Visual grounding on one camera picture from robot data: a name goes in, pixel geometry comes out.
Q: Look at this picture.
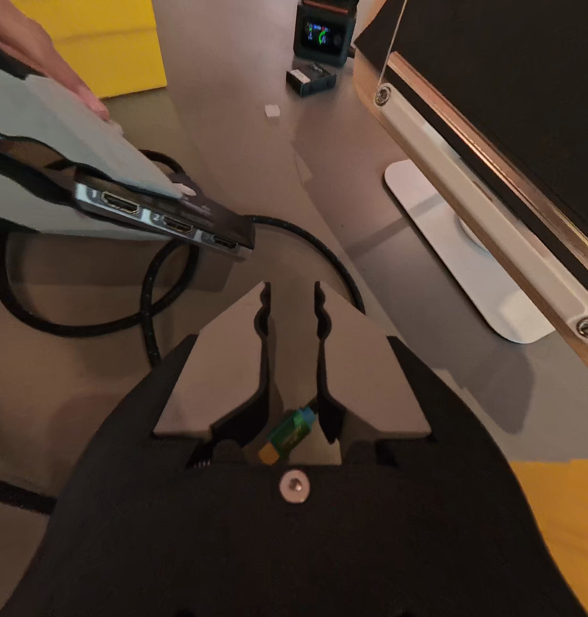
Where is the black switch pigtail cable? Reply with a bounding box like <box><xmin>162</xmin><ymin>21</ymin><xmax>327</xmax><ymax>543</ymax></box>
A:
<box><xmin>0</xmin><ymin>148</ymin><xmax>200</xmax><ymax>338</ymax></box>

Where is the monitor on white stand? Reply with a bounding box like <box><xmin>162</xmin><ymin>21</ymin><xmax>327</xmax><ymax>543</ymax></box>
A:
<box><xmin>353</xmin><ymin>0</ymin><xmax>588</xmax><ymax>381</ymax></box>

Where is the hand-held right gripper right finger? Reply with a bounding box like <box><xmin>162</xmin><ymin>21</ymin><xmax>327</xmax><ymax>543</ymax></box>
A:
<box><xmin>314</xmin><ymin>282</ymin><xmax>433</xmax><ymax>445</ymax></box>

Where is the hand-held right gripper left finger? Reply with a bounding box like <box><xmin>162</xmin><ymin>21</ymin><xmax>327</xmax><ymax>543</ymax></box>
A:
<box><xmin>152</xmin><ymin>282</ymin><xmax>272</xmax><ymax>446</ymax></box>

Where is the black hdmi switch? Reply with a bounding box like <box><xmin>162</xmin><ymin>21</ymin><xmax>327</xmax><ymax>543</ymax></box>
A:
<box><xmin>75</xmin><ymin>176</ymin><xmax>256</xmax><ymax>263</ymax></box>

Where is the yellow plastic bin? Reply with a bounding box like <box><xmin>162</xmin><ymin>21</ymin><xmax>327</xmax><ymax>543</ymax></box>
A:
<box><xmin>510</xmin><ymin>459</ymin><xmax>588</xmax><ymax>617</ymax></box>
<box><xmin>12</xmin><ymin>0</ymin><xmax>168</xmax><ymax>99</ymax></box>

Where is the dark charger case with display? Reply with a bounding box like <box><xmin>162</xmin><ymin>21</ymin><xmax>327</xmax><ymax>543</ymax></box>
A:
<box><xmin>293</xmin><ymin>0</ymin><xmax>358</xmax><ymax>68</ymax></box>

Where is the black camera battery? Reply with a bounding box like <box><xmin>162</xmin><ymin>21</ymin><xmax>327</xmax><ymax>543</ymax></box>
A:
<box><xmin>285</xmin><ymin>63</ymin><xmax>338</xmax><ymax>98</ymax></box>

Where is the braided black hdmi cable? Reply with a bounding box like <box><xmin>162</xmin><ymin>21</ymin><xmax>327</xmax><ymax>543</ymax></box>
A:
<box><xmin>0</xmin><ymin>214</ymin><xmax>367</xmax><ymax>514</ymax></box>

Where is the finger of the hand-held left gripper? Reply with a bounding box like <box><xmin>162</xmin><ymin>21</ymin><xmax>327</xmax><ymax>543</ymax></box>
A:
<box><xmin>0</xmin><ymin>145</ymin><xmax>189</xmax><ymax>242</ymax></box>
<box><xmin>0</xmin><ymin>60</ymin><xmax>185</xmax><ymax>201</ymax></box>

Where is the person's left hand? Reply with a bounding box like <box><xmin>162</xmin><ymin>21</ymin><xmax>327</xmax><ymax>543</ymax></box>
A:
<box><xmin>0</xmin><ymin>0</ymin><xmax>110</xmax><ymax>121</ymax></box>

